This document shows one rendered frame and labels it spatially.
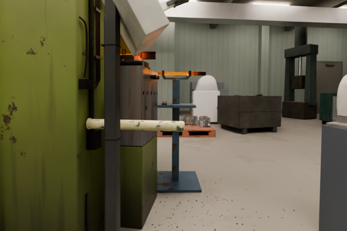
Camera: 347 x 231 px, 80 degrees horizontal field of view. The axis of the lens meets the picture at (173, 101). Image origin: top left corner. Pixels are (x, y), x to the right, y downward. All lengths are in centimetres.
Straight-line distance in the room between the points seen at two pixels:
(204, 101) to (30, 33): 460
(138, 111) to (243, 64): 790
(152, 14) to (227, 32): 831
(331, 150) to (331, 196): 24
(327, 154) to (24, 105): 149
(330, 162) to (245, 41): 796
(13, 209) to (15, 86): 56
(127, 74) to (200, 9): 474
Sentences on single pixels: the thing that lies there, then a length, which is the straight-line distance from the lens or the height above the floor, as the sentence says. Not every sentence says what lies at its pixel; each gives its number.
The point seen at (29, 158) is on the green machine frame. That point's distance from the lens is 115.
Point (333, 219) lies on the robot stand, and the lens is 144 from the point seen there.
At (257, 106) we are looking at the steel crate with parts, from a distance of 438.
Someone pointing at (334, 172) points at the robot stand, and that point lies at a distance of 136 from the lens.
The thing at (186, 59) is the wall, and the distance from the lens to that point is 827.
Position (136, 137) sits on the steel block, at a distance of 118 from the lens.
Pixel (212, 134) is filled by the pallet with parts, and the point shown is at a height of 4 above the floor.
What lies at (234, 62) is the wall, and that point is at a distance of 874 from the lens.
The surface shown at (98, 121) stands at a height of 63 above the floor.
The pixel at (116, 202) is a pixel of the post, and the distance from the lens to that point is 81.
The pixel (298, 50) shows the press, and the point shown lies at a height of 222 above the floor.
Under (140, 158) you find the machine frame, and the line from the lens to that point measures 120.
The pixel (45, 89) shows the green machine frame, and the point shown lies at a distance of 106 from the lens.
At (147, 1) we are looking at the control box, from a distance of 63.
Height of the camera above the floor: 76
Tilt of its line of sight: 2 degrees down
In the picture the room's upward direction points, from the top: straight up
